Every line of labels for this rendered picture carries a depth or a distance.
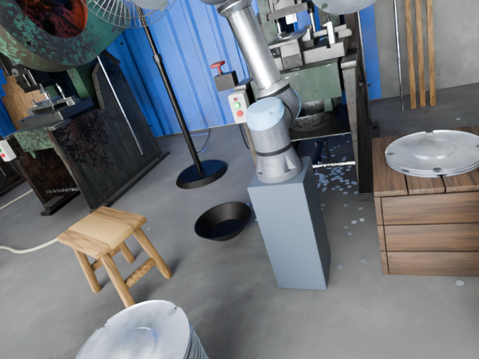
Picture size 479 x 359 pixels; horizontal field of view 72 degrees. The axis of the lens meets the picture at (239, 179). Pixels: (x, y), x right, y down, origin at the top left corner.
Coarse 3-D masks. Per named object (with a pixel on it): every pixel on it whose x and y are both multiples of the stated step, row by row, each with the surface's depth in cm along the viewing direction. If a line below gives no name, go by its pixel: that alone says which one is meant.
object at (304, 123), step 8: (304, 104) 189; (312, 104) 188; (320, 104) 187; (336, 104) 177; (304, 112) 189; (312, 112) 188; (320, 112) 185; (328, 112) 160; (336, 112) 164; (296, 120) 164; (304, 120) 162; (312, 120) 161; (320, 120) 162; (328, 120) 164; (296, 128) 170; (304, 128) 167; (312, 128) 167
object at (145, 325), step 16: (144, 304) 89; (160, 304) 87; (112, 320) 87; (128, 320) 86; (144, 320) 84; (160, 320) 82; (176, 320) 81; (96, 336) 84; (112, 336) 82; (128, 336) 80; (144, 336) 79; (160, 336) 78; (176, 336) 77; (80, 352) 80; (96, 352) 79; (112, 352) 77; (128, 352) 76; (144, 352) 75; (160, 352) 74; (176, 352) 73
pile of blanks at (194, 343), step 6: (192, 330) 81; (192, 336) 77; (192, 342) 76; (198, 342) 80; (192, 348) 75; (198, 348) 79; (186, 354) 72; (192, 354) 75; (198, 354) 77; (204, 354) 82
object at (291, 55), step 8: (296, 32) 148; (304, 32) 144; (280, 40) 143; (288, 40) 135; (296, 40) 131; (280, 48) 146; (288, 48) 145; (296, 48) 144; (280, 56) 149; (288, 56) 147; (296, 56) 146; (288, 64) 149; (296, 64) 148; (304, 64) 148
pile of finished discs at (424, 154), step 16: (400, 144) 118; (416, 144) 115; (432, 144) 111; (448, 144) 108; (464, 144) 106; (400, 160) 109; (416, 160) 106; (432, 160) 103; (448, 160) 101; (464, 160) 99; (416, 176) 102; (432, 176) 99; (448, 176) 97
